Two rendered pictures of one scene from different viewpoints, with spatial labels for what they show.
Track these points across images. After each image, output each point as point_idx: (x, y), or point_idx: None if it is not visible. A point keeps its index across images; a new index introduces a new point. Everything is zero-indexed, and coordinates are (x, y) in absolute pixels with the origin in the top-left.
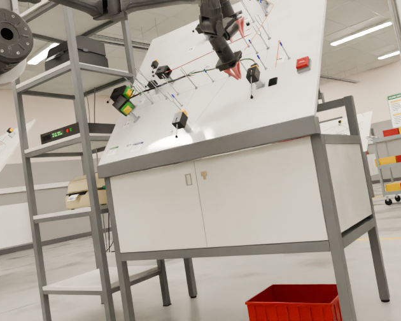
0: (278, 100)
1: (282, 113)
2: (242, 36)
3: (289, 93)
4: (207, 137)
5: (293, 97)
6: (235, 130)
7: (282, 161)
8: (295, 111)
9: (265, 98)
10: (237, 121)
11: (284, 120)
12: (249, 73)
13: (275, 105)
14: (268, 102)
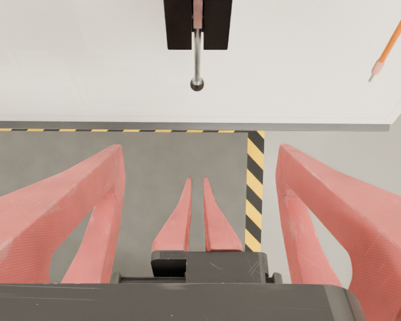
0: (293, 52)
1: (300, 102)
2: (278, 190)
3: (347, 39)
4: (21, 116)
5: (356, 59)
6: (128, 114)
7: None
8: (342, 106)
9: (232, 25)
10: (125, 90)
11: (304, 120)
12: (186, 29)
13: (281, 70)
14: (249, 51)
